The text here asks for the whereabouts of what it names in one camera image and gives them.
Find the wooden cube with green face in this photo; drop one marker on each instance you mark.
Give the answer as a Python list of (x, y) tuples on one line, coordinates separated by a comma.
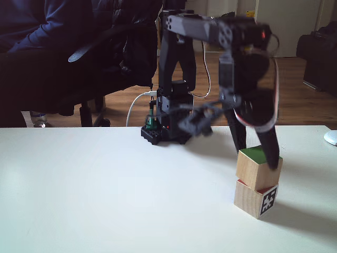
[(252, 171)]

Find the wooden cube with red face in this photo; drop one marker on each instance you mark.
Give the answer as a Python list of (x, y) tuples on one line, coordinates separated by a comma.
[(247, 197)]

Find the white round object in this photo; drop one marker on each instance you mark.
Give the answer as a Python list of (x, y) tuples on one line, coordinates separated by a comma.
[(331, 137)]

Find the black sofa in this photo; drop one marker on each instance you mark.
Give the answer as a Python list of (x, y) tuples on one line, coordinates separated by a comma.
[(319, 60)]

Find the green connector block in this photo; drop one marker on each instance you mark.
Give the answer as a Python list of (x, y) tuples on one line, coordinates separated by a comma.
[(151, 120)]

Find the black jacket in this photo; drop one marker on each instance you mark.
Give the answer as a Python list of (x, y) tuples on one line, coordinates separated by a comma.
[(137, 39)]

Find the black office chair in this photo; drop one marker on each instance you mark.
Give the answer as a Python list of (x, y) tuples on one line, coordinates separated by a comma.
[(87, 110)]

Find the clear plastic bottle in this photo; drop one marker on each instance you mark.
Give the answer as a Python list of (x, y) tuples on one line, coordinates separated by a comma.
[(39, 120)]

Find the person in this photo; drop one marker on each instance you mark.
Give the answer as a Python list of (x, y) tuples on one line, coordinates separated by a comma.
[(31, 31)]

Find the grey camera box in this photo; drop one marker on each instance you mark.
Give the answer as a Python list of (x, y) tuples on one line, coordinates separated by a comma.
[(194, 122)]

